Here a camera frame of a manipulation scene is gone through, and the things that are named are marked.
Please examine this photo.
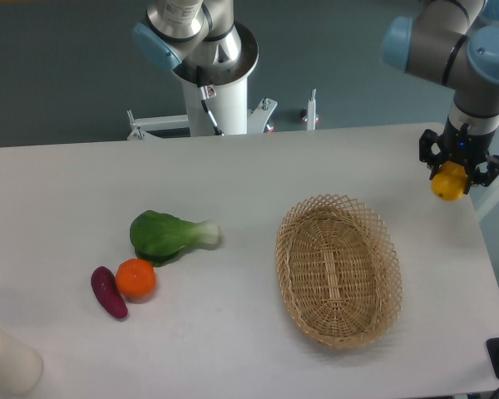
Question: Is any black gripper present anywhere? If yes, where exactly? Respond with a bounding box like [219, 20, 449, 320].
[418, 120, 499, 194]

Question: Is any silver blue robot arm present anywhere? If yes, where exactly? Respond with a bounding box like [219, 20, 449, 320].
[132, 1, 499, 200]

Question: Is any woven wicker basket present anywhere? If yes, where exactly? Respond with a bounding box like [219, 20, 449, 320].
[275, 195, 403, 349]

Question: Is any green bok choy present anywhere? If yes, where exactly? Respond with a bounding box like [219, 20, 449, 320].
[129, 210, 222, 267]

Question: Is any orange tangerine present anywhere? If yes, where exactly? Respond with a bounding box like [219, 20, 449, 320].
[115, 259, 156, 299]

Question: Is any purple sweet potato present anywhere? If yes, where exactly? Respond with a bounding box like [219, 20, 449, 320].
[91, 266, 128, 320]

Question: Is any white pedestal base frame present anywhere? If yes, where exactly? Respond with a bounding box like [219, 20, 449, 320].
[126, 87, 319, 140]

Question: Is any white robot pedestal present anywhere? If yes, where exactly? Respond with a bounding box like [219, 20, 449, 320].
[174, 22, 259, 137]

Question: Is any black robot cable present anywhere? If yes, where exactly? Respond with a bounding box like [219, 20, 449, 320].
[195, 65, 225, 137]

